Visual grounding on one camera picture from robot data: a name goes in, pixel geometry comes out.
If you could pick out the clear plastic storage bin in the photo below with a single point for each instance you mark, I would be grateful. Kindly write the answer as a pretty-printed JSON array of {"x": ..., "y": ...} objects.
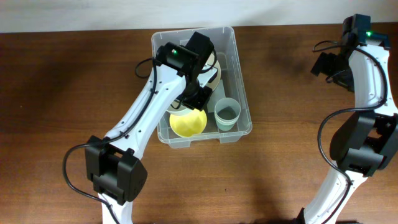
[{"x": 224, "y": 41}]

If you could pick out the white label in bin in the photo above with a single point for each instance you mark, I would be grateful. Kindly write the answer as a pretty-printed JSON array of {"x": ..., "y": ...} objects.
[{"x": 217, "y": 95}]

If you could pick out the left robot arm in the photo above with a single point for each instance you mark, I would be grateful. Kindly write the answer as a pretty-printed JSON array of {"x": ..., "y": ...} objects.
[{"x": 113, "y": 164}]

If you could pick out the yellow bowl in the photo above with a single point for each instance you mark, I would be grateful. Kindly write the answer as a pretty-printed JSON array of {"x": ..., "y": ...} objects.
[{"x": 189, "y": 124}]

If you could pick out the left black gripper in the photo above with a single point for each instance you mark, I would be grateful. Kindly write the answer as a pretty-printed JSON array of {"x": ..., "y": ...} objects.
[{"x": 200, "y": 104}]

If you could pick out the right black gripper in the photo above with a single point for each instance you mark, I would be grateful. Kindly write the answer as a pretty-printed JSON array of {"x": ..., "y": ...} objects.
[{"x": 322, "y": 65}]

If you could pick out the white bowl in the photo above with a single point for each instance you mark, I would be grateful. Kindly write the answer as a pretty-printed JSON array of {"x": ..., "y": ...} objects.
[{"x": 178, "y": 110}]

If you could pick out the cream plastic cup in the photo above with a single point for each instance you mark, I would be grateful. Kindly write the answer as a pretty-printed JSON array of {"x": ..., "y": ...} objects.
[{"x": 226, "y": 118}]

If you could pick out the grey plastic cup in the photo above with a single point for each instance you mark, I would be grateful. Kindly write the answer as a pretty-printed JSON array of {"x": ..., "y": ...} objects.
[{"x": 228, "y": 105}]

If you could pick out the cream white plate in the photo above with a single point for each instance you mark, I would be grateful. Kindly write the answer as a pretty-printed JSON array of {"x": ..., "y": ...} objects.
[{"x": 213, "y": 85}]

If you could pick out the green plastic cup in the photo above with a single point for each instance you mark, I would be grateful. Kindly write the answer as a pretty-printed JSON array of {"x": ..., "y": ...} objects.
[{"x": 225, "y": 126}]

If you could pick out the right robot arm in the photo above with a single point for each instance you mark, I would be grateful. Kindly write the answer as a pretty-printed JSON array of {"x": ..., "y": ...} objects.
[{"x": 355, "y": 142}]

